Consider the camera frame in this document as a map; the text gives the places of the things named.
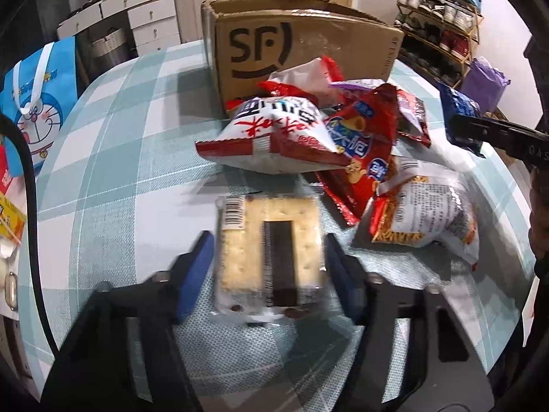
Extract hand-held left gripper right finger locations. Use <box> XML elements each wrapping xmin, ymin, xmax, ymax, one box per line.
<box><xmin>324</xmin><ymin>232</ymin><xmax>496</xmax><ymax>412</ymax></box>

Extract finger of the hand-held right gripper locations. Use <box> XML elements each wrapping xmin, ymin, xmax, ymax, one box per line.
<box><xmin>446</xmin><ymin>114</ymin><xmax>522</xmax><ymax>157</ymax></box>

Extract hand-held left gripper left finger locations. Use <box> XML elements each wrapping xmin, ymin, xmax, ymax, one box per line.
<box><xmin>40</xmin><ymin>230</ymin><xmax>215</xmax><ymax>412</ymax></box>

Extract blue snack packet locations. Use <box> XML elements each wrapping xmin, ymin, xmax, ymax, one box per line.
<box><xmin>436</xmin><ymin>81</ymin><xmax>487</xmax><ymax>159</ymax></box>

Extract clear cracker packet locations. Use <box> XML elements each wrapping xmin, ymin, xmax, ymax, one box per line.
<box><xmin>213</xmin><ymin>194</ymin><xmax>327</xmax><ymax>322</ymax></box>

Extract red chip bag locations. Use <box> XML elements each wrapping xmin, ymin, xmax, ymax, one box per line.
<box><xmin>315</xmin><ymin>83</ymin><xmax>399</xmax><ymax>227</ymax></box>

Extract large white red snack bag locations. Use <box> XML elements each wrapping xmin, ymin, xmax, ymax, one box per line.
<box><xmin>195</xmin><ymin>94</ymin><xmax>354</xmax><ymax>175</ymax></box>

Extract white snack bag red edges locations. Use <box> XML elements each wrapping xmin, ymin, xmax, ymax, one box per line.
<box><xmin>257</xmin><ymin>55</ymin><xmax>344</xmax><ymax>108</ymax></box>

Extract brown cardboard box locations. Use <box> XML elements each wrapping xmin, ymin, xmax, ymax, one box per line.
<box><xmin>201</xmin><ymin>0</ymin><xmax>405</xmax><ymax>112</ymax></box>

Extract purple bag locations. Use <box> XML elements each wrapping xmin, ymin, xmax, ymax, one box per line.
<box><xmin>460</xmin><ymin>57</ymin><xmax>511</xmax><ymax>114</ymax></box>

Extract dark red snack packet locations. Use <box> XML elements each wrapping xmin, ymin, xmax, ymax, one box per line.
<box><xmin>395</xmin><ymin>88</ymin><xmax>432</xmax><ymax>149</ymax></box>

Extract orange white snack bag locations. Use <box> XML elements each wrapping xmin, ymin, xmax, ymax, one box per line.
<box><xmin>352</xmin><ymin>159</ymin><xmax>481</xmax><ymax>272</ymax></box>

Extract metal shoe rack with shoes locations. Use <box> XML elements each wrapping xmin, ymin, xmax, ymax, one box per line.
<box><xmin>394</xmin><ymin>0</ymin><xmax>483</xmax><ymax>89</ymax></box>

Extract checked teal tablecloth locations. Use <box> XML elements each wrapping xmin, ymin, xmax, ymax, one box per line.
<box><xmin>34</xmin><ymin>38</ymin><xmax>541</xmax><ymax>412</ymax></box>

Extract yellow box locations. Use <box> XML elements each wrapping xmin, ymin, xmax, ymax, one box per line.
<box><xmin>0</xmin><ymin>192</ymin><xmax>27</xmax><ymax>241</ymax></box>

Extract red box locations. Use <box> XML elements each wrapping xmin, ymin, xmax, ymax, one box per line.
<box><xmin>0</xmin><ymin>144</ymin><xmax>15</xmax><ymax>198</ymax></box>

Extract blue cartoon tote bag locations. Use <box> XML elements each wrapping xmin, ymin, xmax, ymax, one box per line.
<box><xmin>0</xmin><ymin>36</ymin><xmax>78</xmax><ymax>176</ymax></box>

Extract woven laundry basket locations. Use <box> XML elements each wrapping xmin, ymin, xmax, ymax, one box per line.
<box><xmin>88</xmin><ymin>28</ymin><xmax>129</xmax><ymax>58</ymax></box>

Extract white drawer cabinet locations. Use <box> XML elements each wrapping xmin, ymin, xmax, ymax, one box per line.
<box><xmin>127</xmin><ymin>0</ymin><xmax>181</xmax><ymax>58</ymax></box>

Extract white suitcase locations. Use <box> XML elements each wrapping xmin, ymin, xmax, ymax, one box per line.
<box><xmin>173</xmin><ymin>0</ymin><xmax>217</xmax><ymax>44</ymax></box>

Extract white desk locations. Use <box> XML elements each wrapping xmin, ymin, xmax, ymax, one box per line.
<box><xmin>56</xmin><ymin>0</ymin><xmax>172</xmax><ymax>39</ymax></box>

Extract black cable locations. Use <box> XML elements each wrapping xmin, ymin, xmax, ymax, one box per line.
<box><xmin>0</xmin><ymin>114</ymin><xmax>61</xmax><ymax>357</ymax></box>

